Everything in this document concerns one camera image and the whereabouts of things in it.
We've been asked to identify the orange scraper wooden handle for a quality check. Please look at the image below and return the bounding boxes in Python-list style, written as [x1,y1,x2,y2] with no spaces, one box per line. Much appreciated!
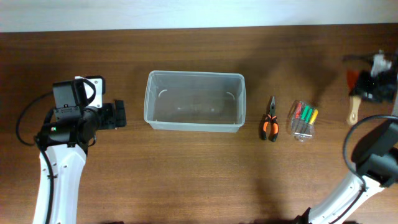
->
[346,70,361,126]

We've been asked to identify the clear case of screwdrivers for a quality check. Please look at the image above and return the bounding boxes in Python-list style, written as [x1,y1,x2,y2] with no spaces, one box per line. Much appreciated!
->
[290,101,319,142]

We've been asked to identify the orange black needle-nose pliers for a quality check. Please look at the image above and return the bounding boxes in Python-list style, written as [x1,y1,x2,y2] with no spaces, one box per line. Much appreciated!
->
[261,96,279,142]

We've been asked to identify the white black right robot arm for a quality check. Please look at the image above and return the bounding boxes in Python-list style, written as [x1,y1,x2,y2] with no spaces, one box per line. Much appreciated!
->
[294,68,397,223]

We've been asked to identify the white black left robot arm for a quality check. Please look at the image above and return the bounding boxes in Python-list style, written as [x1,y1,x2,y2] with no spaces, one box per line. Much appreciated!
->
[33,100,127,223]

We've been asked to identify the clear plastic container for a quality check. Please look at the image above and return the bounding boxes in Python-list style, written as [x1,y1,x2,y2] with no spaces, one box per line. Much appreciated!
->
[144,70,246,133]

